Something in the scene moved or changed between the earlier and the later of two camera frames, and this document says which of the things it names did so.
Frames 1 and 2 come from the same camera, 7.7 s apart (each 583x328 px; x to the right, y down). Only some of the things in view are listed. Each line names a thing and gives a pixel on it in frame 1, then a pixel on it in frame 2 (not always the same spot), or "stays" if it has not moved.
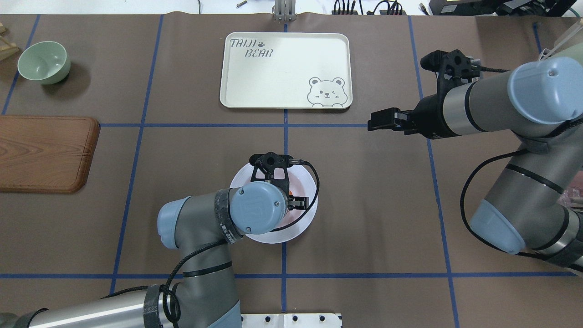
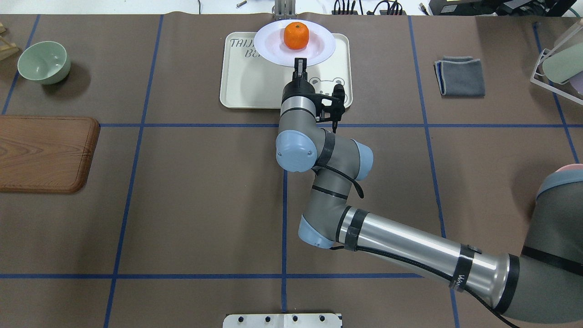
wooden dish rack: (7, 48) stays
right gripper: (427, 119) -> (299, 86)
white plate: (302, 183) -> (269, 41)
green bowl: (45, 61) stays
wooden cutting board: (46, 154) stays
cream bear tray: (304, 70) stays
